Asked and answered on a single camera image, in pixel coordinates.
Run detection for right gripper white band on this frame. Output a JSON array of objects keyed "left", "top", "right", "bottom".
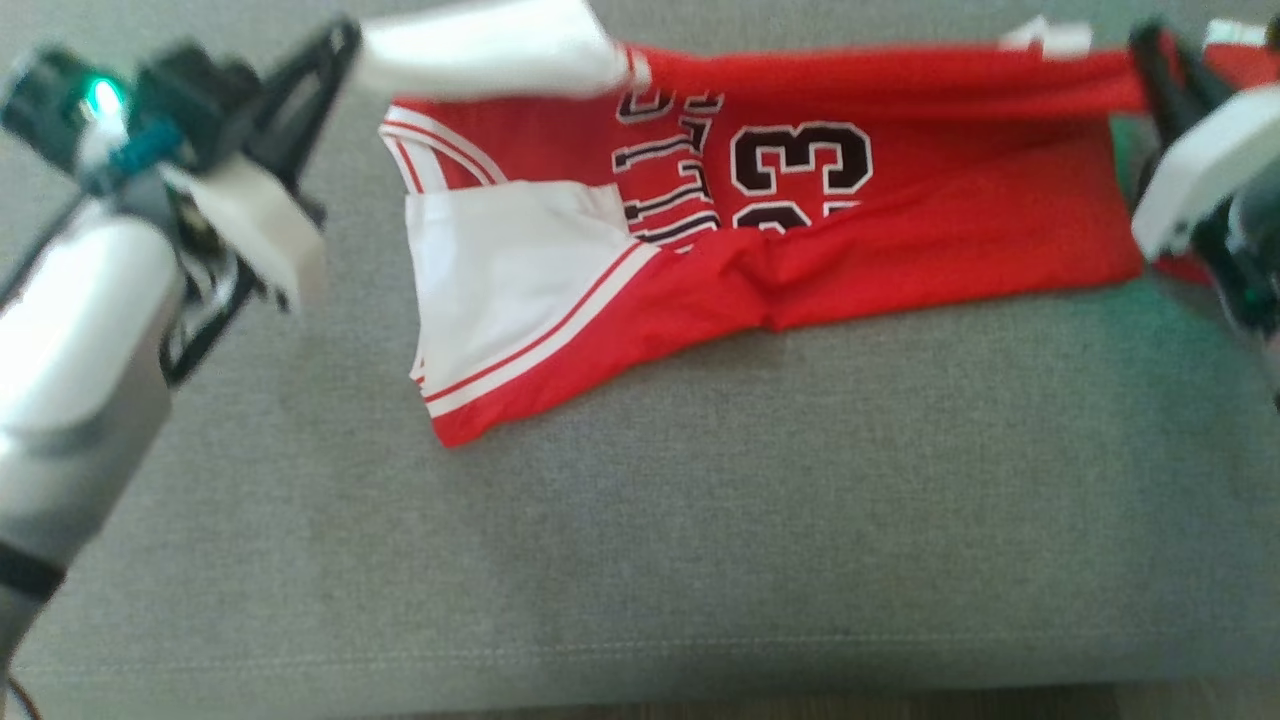
[{"left": 1127, "top": 20, "right": 1280, "bottom": 263}]

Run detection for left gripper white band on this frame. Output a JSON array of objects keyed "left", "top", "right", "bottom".
[{"left": 158, "top": 15, "right": 364, "bottom": 317}]

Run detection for red shorts with white trim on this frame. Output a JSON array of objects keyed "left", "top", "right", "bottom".
[{"left": 1148, "top": 18, "right": 1280, "bottom": 288}]

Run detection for red and white basketball jersey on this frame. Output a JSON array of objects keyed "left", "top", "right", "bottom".
[{"left": 355, "top": 0, "right": 1151, "bottom": 450}]

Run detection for grey fabric sofa seat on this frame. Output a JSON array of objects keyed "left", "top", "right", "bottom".
[{"left": 0, "top": 0, "right": 1280, "bottom": 720}]

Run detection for black cable with teal plug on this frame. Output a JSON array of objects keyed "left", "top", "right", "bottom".
[{"left": 0, "top": 115, "right": 196, "bottom": 301}]

